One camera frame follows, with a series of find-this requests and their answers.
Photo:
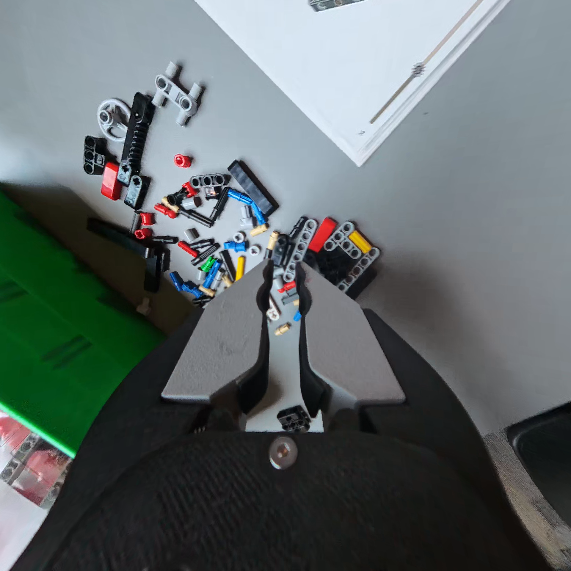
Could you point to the open instruction booklet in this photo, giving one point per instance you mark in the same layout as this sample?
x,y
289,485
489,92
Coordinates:
x,y
357,67

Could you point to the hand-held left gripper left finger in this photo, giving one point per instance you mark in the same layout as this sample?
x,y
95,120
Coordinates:
x,y
223,348

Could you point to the pile of lego pieces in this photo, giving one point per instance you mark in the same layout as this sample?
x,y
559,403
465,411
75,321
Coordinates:
x,y
214,214

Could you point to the green plastic bin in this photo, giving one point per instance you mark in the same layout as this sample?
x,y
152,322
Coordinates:
x,y
67,312

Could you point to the black lego piece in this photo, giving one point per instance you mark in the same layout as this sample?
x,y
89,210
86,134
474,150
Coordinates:
x,y
293,419

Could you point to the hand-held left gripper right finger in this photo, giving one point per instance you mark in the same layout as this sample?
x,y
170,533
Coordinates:
x,y
352,352

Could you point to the shiny plastic bag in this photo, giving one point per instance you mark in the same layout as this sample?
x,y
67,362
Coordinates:
x,y
31,459

